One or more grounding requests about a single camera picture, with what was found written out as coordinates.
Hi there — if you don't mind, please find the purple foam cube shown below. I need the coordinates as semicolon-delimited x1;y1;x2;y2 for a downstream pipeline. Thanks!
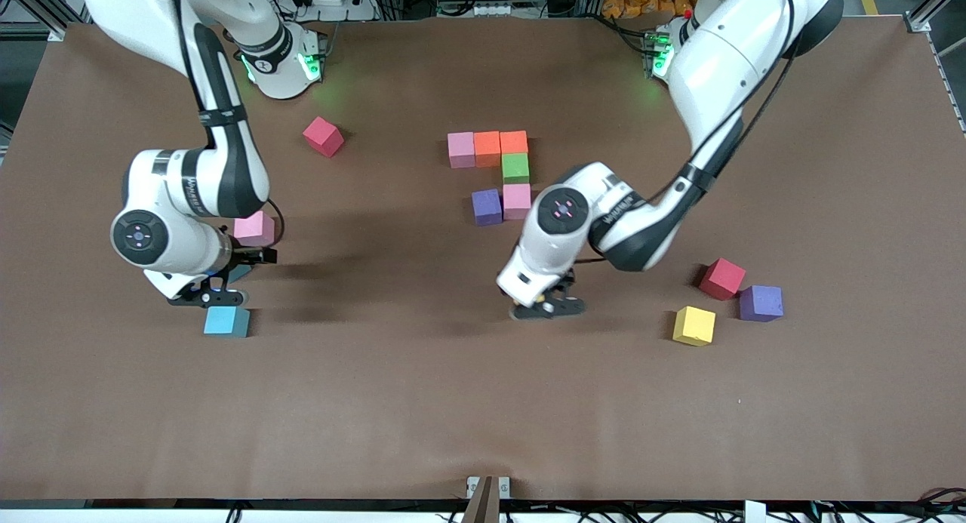
472;189;503;226
739;285;784;323

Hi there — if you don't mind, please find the aluminium frame post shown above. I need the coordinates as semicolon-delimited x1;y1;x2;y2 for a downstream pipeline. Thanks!
906;0;966;33
0;0;91;41

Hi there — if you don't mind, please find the aluminium side rail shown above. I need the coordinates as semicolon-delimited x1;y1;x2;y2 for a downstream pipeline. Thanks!
927;32;966;135

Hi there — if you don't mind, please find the red foam cube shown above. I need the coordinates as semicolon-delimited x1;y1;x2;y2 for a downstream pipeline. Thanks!
303;116;346;158
698;257;747;301

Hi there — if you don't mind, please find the pink foam cube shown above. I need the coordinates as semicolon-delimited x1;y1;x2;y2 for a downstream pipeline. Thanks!
233;211;275;248
503;183;532;220
448;132;476;169

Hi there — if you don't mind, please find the large table cover mat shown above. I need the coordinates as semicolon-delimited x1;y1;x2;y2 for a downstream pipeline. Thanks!
0;17;966;503

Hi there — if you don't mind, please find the metal table edge bracket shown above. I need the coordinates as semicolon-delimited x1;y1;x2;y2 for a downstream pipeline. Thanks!
462;475;512;523

